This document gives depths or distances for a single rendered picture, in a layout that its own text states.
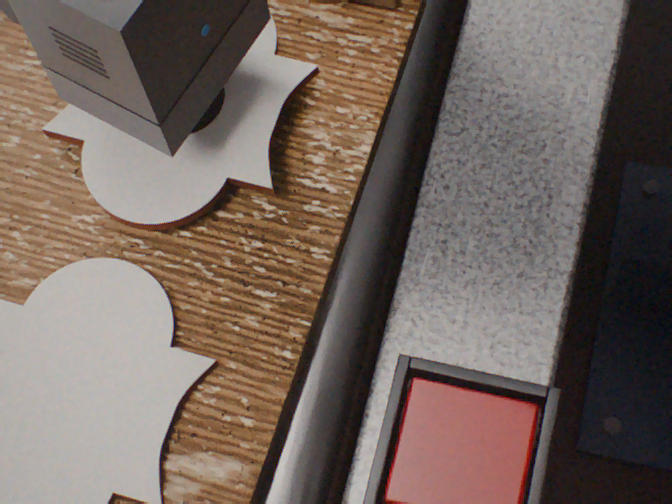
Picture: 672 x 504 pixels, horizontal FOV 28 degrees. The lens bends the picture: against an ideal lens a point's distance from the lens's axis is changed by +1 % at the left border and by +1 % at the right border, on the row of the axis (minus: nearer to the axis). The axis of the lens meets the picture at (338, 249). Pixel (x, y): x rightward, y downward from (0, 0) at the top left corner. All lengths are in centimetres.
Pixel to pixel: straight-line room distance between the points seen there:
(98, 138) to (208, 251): 8
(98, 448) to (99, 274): 8
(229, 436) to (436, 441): 9
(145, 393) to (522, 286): 19
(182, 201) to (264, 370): 9
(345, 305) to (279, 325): 4
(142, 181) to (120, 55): 12
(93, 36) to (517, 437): 26
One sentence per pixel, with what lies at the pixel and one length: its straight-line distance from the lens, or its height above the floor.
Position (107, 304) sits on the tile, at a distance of 63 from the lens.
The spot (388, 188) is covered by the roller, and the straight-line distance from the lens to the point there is 66.
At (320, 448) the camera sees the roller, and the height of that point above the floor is 91.
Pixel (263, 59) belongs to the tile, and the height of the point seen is 96.
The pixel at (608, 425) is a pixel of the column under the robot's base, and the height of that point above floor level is 2.
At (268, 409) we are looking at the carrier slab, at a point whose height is 94.
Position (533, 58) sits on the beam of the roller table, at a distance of 70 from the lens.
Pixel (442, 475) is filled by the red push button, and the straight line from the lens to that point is 60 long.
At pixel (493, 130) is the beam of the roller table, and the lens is 68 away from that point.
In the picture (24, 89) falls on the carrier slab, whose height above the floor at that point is 94.
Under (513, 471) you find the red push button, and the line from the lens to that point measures 60.
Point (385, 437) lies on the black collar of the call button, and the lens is 60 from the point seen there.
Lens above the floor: 151
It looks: 66 degrees down
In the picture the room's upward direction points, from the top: 11 degrees counter-clockwise
